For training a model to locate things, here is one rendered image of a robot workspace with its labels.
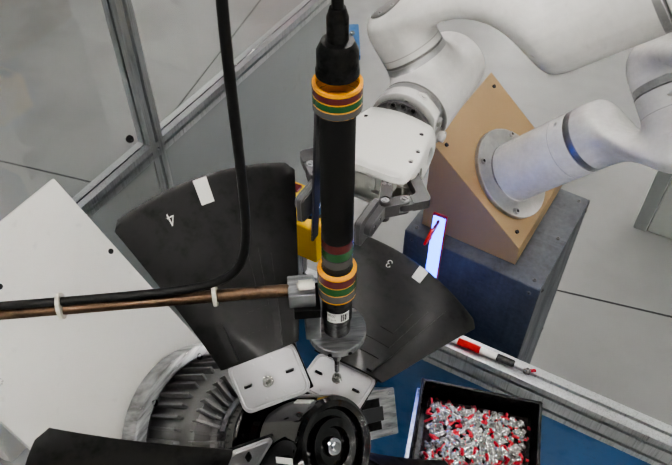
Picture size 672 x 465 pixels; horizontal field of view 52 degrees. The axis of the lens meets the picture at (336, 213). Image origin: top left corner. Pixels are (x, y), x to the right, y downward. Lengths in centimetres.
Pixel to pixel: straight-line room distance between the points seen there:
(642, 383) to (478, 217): 126
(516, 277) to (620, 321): 126
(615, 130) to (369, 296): 51
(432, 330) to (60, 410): 52
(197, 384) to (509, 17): 60
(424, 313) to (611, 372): 152
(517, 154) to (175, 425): 79
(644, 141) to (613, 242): 169
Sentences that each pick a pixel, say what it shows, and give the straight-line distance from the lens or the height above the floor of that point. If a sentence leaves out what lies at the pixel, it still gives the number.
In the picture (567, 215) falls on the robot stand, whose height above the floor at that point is 93.
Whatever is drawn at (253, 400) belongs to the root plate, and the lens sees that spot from 89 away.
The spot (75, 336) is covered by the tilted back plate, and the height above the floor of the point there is 123.
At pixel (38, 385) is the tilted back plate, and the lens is 98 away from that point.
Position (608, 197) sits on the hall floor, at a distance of 307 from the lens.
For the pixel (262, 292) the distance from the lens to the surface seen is 77.
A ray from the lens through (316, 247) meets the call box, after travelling 130.
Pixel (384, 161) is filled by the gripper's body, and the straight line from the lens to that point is 72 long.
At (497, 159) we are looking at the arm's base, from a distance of 140.
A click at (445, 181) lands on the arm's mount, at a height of 107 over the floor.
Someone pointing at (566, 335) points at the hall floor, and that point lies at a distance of 255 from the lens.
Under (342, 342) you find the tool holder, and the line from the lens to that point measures 83.
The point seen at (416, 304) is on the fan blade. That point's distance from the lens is 105.
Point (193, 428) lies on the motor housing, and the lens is 95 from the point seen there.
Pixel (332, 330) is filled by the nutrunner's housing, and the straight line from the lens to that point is 83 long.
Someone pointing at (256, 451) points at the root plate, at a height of 124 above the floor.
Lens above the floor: 201
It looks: 46 degrees down
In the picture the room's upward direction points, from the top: straight up
